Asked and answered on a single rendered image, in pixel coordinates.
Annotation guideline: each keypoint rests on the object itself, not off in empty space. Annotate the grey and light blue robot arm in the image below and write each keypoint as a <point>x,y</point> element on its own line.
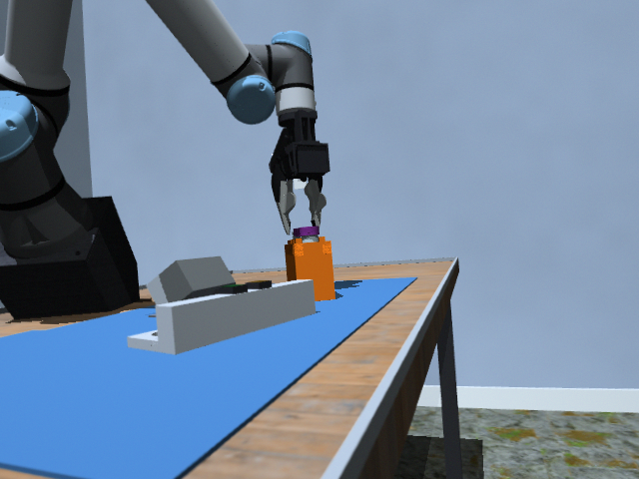
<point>38,214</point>

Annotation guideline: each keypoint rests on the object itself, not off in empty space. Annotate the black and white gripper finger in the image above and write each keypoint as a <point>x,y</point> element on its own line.
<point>316,198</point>
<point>284,196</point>

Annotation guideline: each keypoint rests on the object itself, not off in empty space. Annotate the blue flat mat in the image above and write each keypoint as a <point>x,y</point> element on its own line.
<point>77,403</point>

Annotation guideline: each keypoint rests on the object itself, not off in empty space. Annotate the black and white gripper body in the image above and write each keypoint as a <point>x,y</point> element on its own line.
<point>304,159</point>

